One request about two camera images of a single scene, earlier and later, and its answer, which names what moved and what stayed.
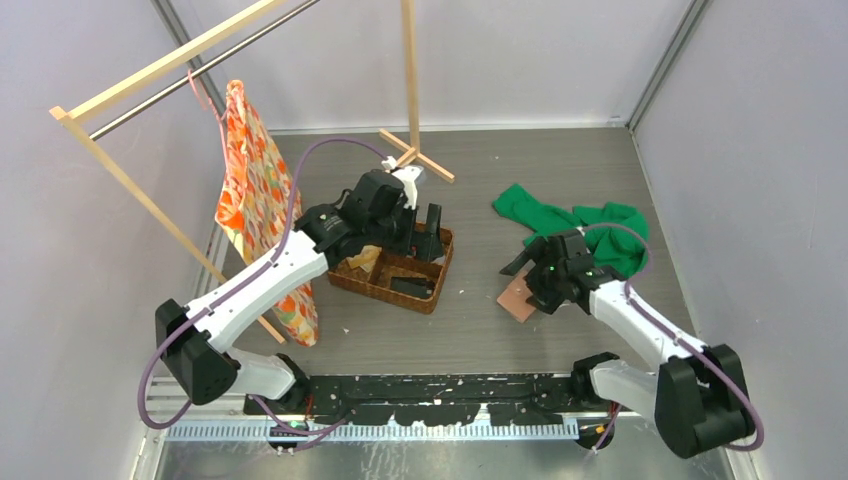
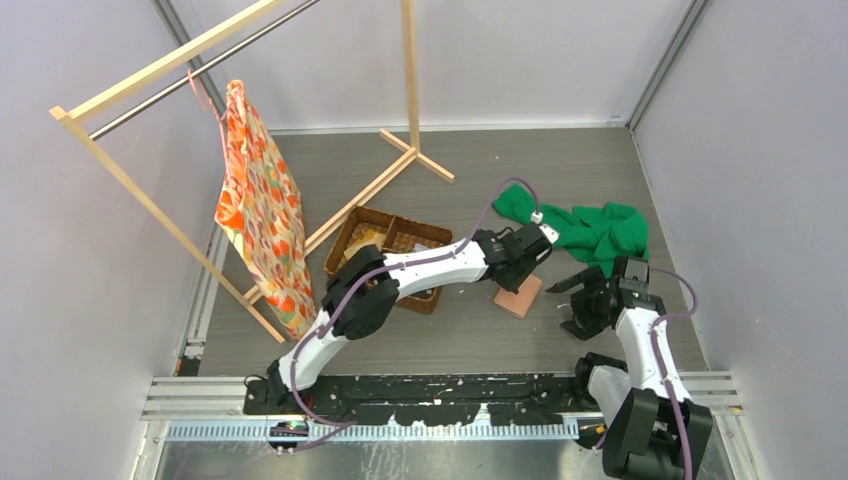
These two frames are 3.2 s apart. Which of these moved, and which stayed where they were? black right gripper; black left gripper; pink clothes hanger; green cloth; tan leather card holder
Moved: black left gripper; black right gripper
Stayed: tan leather card holder; pink clothes hanger; green cloth
